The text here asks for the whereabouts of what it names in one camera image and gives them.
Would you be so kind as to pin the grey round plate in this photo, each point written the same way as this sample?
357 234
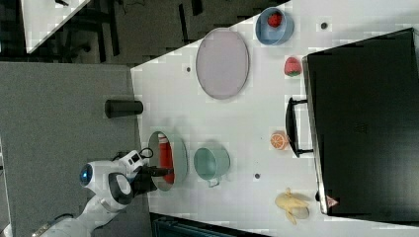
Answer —
222 63

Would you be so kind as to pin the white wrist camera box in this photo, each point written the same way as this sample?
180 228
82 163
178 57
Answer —
132 163

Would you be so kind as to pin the orange slice toy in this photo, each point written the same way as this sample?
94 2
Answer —
279 140

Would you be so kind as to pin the strawberry toy on table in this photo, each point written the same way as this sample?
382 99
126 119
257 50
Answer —
292 67

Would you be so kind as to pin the black cylinder upper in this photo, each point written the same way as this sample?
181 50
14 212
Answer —
122 108

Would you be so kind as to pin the green metal cup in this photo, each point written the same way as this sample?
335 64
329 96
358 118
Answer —
211 163

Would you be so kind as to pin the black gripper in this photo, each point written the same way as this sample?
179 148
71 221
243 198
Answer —
143 183

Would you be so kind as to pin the strawberry toy in bowl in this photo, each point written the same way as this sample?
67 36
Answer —
275 20

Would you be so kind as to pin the yellow peeled banana toy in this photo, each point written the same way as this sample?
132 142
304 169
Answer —
294 208

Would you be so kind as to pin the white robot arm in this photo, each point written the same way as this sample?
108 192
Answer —
110 181

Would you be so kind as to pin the red ketchup bottle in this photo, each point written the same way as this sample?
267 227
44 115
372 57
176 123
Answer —
165 159

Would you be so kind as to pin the blue bowl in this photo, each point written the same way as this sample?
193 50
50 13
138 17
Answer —
274 36

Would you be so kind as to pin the black toaster oven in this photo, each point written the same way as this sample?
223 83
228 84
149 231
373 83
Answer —
363 110

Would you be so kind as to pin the green plastic strainer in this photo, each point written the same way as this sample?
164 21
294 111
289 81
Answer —
179 156

